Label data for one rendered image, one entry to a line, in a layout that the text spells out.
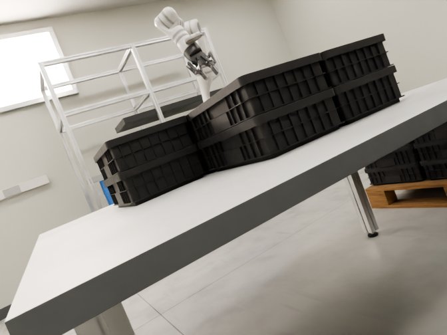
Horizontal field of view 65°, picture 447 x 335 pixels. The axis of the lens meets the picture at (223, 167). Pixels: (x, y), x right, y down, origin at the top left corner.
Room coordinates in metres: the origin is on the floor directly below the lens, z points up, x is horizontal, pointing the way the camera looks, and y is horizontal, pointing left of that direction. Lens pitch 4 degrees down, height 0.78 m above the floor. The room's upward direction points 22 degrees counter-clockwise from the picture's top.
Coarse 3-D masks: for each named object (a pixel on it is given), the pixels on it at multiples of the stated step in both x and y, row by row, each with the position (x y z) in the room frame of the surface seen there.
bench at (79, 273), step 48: (432, 96) 0.90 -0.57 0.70; (336, 144) 0.70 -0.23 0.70; (384, 144) 0.62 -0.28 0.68; (192, 192) 0.87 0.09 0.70; (240, 192) 0.57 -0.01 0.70; (288, 192) 0.51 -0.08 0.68; (48, 240) 1.17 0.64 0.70; (96, 240) 0.68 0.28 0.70; (144, 240) 0.48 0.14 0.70; (192, 240) 0.44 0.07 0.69; (48, 288) 0.41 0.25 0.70; (96, 288) 0.38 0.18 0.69; (144, 288) 0.40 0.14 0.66
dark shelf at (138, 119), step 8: (200, 96) 3.67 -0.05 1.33; (168, 104) 3.51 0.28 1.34; (176, 104) 3.54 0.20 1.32; (184, 104) 3.58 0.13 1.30; (192, 104) 3.74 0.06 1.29; (144, 112) 3.39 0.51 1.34; (152, 112) 3.42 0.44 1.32; (168, 112) 3.64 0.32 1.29; (176, 112) 3.87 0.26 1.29; (128, 120) 3.31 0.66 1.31; (136, 120) 3.35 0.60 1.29; (144, 120) 3.54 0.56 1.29; (152, 120) 3.76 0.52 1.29; (120, 128) 3.48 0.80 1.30; (128, 128) 3.65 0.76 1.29
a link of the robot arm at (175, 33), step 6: (156, 18) 1.55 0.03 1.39; (156, 24) 1.55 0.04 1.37; (162, 24) 1.54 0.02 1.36; (162, 30) 1.54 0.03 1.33; (168, 30) 1.53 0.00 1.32; (174, 30) 1.52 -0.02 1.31; (180, 30) 1.52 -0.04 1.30; (168, 36) 1.56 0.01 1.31; (174, 36) 1.52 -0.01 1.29; (180, 36) 1.52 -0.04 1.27; (174, 42) 1.54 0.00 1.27
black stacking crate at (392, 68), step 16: (352, 80) 1.07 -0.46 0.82; (368, 80) 1.10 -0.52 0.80; (384, 80) 1.15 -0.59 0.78; (336, 96) 1.06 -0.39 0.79; (352, 96) 1.08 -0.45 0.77; (368, 96) 1.10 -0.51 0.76; (384, 96) 1.14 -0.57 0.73; (400, 96) 1.15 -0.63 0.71; (352, 112) 1.06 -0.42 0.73; (368, 112) 1.10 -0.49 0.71
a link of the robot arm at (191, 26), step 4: (192, 20) 1.83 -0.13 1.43; (196, 20) 1.83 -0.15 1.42; (184, 24) 1.83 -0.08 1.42; (188, 24) 1.82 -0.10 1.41; (192, 24) 1.81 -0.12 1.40; (196, 24) 1.82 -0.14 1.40; (184, 28) 1.82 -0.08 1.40; (188, 28) 1.82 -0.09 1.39; (192, 28) 1.81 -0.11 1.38; (196, 28) 1.82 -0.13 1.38; (200, 28) 1.86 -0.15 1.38; (188, 32) 1.82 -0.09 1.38; (192, 32) 1.82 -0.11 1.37; (196, 32) 1.82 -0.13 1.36; (200, 32) 1.84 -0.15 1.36; (200, 40) 1.84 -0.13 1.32; (200, 44) 1.84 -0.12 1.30; (204, 48) 1.87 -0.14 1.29; (204, 52) 1.86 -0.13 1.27
